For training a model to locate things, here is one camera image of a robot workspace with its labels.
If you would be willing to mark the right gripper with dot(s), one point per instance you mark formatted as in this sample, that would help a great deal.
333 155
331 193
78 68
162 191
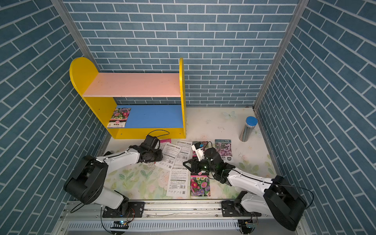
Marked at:
195 164

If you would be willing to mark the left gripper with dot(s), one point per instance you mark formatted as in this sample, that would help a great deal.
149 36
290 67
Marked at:
160 156

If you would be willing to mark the pink-bordered seed bag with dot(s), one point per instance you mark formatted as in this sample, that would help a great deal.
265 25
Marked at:
163 143

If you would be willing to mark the green gourd seed bag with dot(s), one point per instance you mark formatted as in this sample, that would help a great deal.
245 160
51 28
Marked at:
170 153

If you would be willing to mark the colourful flower seed bag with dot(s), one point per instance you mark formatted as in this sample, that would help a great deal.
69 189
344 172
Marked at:
200 186

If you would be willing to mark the red peony seed bag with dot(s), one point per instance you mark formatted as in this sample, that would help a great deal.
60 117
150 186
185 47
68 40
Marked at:
204 143

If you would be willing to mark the white back-side seed bag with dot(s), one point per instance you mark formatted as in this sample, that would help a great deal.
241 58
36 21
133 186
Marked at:
178 182

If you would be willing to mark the purple flower seed bag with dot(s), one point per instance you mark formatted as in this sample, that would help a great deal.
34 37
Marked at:
223 147

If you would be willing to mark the white text gourd seed bag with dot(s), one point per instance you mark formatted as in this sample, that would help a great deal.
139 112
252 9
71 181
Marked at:
185 153

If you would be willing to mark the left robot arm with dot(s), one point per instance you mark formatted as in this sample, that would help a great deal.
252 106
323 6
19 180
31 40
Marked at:
86 181

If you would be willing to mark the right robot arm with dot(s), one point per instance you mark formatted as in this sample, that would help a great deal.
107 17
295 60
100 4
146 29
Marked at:
270 196

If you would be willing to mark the yellow wooden shelf unit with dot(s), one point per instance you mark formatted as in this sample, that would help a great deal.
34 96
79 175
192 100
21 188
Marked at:
100 89

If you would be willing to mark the candy chrysanthemum seed bag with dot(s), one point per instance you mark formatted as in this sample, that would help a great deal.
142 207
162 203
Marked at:
119 118

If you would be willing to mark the floral table mat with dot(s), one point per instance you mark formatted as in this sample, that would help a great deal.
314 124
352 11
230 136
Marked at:
214 127

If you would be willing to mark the steel bottle blue cap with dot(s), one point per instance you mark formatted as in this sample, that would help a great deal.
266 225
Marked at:
250 124

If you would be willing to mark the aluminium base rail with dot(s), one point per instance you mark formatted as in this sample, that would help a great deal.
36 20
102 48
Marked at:
171 217

